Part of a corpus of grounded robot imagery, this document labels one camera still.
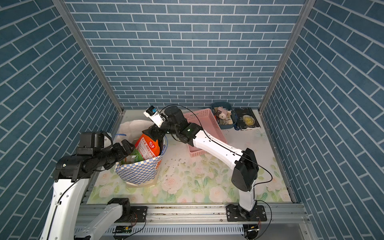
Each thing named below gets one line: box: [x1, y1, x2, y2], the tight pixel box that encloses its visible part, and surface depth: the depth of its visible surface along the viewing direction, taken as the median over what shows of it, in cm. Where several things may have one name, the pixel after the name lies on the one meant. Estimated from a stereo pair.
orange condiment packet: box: [135, 133, 160, 160], surface depth 76 cm
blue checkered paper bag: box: [115, 119, 168, 188], surface depth 71 cm
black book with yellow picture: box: [233, 107, 261, 131], surface depth 116 cm
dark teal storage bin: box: [209, 101, 237, 130], surface depth 114 cm
